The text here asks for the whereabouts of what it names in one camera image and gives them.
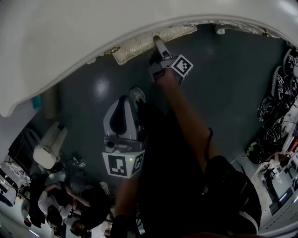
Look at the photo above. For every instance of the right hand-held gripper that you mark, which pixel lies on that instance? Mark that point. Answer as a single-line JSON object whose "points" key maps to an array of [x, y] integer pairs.
{"points": [[181, 66]]}

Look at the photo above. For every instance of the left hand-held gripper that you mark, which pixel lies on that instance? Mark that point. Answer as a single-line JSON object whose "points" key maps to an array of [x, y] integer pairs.
{"points": [[118, 162]]}

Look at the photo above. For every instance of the white ornate dressing table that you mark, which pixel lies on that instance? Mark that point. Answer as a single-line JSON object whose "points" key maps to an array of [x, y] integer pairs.
{"points": [[69, 35]]}

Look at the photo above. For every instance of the person's right forearm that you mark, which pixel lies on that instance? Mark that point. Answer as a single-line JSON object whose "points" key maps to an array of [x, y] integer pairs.
{"points": [[184, 111]]}

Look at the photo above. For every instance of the person's left forearm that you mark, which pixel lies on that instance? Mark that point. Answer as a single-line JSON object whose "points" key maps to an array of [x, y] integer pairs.
{"points": [[126, 197]]}

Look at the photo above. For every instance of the person's white shoe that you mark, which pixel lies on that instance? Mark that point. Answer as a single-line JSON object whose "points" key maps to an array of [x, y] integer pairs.
{"points": [[137, 94]]}

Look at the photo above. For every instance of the small spare gripper unit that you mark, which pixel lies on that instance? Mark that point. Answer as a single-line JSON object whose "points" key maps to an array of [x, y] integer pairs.
{"points": [[80, 162]]}

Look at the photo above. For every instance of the person's dark clothing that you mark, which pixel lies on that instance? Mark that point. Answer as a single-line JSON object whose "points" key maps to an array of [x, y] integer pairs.
{"points": [[167, 174]]}

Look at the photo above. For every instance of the teal box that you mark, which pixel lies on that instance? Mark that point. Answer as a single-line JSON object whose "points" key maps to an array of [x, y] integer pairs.
{"points": [[37, 102]]}

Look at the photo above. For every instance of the cluttered white table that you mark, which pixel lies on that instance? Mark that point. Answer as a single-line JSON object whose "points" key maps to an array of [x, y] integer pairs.
{"points": [[11, 179]]}

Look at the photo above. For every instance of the pile of spare hand-held grippers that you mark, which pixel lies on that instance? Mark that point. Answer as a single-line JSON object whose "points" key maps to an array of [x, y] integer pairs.
{"points": [[286, 76]]}

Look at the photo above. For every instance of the green black headset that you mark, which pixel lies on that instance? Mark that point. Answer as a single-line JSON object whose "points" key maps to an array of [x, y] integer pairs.
{"points": [[253, 151]]}

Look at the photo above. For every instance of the white shelf rack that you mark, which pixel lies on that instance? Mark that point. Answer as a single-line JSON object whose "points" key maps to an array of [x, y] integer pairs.
{"points": [[279, 179]]}

